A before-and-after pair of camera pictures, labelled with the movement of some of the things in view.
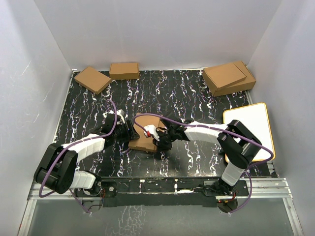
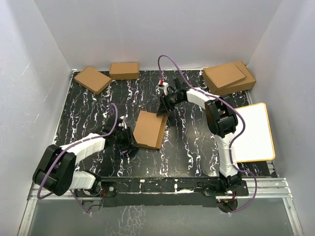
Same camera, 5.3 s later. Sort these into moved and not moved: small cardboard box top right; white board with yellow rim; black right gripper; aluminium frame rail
Moved: black right gripper
Not moved: small cardboard box top right; white board with yellow rim; aluminium frame rail
